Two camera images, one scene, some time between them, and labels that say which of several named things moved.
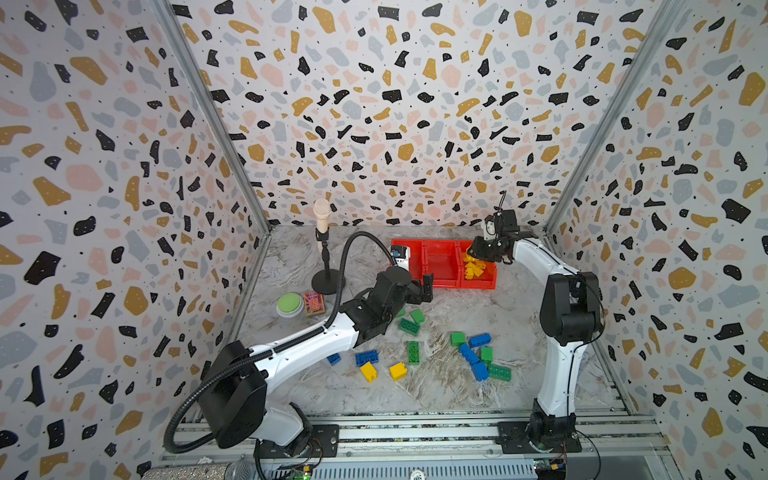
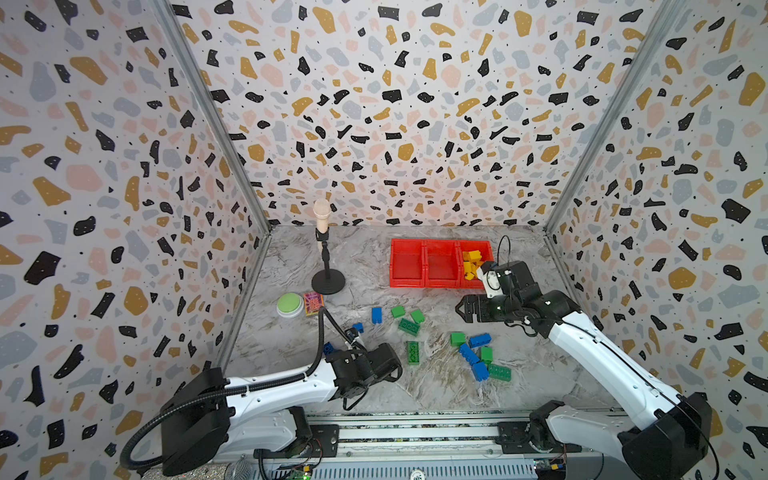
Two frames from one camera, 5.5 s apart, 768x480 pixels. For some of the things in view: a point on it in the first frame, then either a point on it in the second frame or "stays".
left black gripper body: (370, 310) → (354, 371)
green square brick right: (486, 353) stays
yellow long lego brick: (471, 269) stays
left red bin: (416, 256) stays
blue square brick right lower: (480, 371) stays
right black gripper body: (482, 248) → (489, 303)
